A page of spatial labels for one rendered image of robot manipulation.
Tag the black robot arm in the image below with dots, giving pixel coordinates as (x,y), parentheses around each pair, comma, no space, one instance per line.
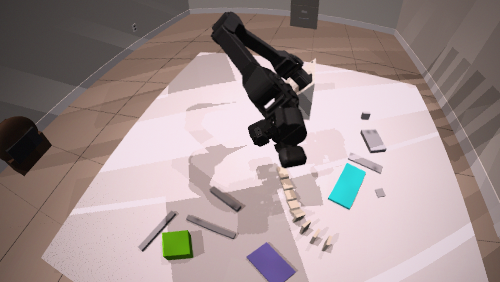
(262,85)

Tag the green cube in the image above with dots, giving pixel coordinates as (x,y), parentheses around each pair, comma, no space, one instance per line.
(177,245)

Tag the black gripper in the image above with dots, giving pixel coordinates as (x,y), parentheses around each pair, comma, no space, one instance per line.
(289,155)

